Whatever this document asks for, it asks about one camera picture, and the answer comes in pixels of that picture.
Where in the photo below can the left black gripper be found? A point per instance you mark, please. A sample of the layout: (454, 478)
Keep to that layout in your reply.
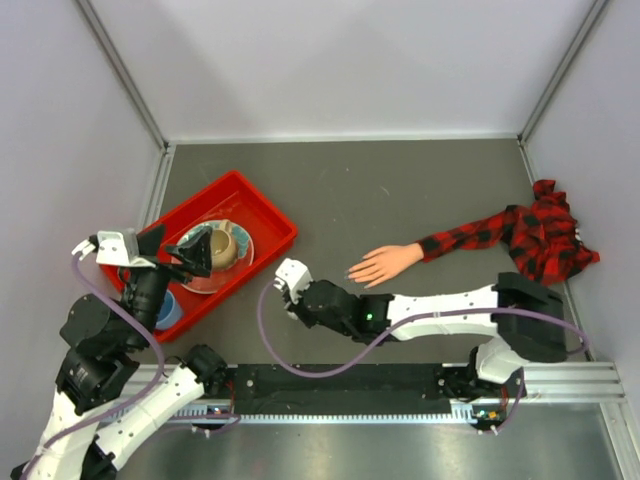
(195, 251)

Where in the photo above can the beige ceramic mug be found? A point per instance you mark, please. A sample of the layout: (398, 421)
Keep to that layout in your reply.
(224, 247)

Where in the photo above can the red and teal plate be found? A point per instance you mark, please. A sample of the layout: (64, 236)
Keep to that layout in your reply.
(219, 279)

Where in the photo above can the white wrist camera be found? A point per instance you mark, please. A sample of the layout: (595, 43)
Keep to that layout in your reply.
(114, 248)
(292, 274)

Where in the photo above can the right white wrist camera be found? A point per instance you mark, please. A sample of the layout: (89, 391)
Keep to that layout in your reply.
(292, 274)

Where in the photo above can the red plaid shirt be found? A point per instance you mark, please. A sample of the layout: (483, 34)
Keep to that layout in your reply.
(542, 239)

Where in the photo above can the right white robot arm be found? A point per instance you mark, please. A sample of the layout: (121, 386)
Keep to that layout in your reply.
(518, 317)

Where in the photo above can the mannequin hand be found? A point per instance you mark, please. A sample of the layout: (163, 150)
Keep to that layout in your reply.
(384, 263)

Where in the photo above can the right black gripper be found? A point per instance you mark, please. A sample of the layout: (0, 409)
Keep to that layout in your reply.
(299, 309)

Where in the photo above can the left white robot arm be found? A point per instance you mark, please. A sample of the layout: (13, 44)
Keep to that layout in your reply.
(111, 393)

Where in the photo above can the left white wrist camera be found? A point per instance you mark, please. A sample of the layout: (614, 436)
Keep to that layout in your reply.
(114, 248)

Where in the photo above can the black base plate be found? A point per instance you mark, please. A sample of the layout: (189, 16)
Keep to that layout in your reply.
(385, 389)

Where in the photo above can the blue plastic cup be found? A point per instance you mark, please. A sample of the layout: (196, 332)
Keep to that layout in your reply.
(170, 313)

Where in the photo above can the red plastic tray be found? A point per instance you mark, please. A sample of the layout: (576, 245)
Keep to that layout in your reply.
(261, 231)

